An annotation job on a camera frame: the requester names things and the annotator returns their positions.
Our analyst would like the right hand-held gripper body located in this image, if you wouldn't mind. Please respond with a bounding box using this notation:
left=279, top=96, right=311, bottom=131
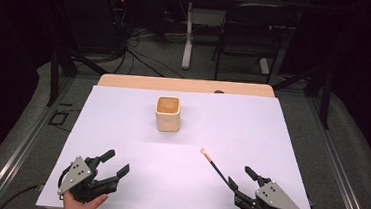
left=233, top=177, right=306, bottom=209

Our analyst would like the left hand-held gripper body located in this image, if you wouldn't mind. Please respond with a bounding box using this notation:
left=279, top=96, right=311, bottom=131
left=55, top=153, right=121, bottom=207

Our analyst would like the wooden pencil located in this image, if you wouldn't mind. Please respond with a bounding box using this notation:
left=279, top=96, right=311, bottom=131
left=197, top=148, right=238, bottom=190

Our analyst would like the person's left hand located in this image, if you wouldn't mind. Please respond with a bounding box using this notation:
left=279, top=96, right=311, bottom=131
left=61, top=189, right=109, bottom=209

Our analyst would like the white paper sheet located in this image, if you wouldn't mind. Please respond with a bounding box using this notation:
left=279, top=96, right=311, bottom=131
left=35, top=78, right=325, bottom=209

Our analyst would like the beige square cup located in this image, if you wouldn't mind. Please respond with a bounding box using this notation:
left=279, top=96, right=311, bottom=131
left=152, top=94, right=183, bottom=134

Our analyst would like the black metal stand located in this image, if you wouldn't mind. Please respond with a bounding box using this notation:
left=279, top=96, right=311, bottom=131
left=44, top=40, right=111, bottom=112
left=269, top=54, right=335, bottom=131

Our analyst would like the black folding chair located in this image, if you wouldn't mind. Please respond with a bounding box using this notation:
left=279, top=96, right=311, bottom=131
left=210, top=0, right=300, bottom=87

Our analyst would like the left hand-held gripper cable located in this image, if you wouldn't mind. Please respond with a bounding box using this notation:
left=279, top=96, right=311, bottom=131
left=56, top=166, right=73, bottom=198

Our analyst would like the black floor cable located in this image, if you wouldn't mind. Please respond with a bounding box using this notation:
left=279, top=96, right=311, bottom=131
left=0, top=179, right=46, bottom=209

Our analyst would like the aluminium floor rail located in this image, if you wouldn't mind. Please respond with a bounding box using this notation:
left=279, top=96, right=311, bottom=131
left=299, top=93, right=371, bottom=209
left=0, top=69, right=76, bottom=209

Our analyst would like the bundle of black floor cables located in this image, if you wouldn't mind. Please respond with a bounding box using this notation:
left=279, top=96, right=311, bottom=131
left=104, top=0, right=193, bottom=80

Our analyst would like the white desk frame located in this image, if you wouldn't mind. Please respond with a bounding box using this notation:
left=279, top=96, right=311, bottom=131
left=160, top=0, right=311, bottom=80

